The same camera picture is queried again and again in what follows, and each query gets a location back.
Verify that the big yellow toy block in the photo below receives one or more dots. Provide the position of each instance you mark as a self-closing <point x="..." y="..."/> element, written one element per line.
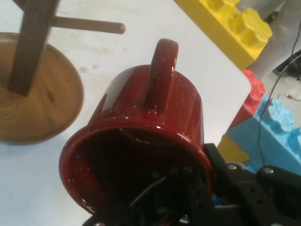
<point x="223" y="28"/>

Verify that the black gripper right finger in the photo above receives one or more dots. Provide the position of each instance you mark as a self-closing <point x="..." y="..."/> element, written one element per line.
<point x="254" y="200"/>

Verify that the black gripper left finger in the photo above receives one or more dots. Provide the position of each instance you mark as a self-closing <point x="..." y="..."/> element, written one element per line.
<point x="178" y="202"/>

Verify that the blue toy block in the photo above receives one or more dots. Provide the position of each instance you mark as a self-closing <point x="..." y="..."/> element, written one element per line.
<point x="272" y="141"/>

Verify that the red speckled mug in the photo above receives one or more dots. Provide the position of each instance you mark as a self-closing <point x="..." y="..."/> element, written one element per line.
<point x="131" y="106"/>

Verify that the brown wooden mug tree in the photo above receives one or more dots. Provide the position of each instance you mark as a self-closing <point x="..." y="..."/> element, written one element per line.
<point x="35" y="106"/>

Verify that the small red toy block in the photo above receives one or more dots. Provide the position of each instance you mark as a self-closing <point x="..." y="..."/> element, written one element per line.
<point x="251" y="99"/>

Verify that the small yellow toy block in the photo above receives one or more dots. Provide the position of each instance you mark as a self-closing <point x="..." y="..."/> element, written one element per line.
<point x="232" y="150"/>

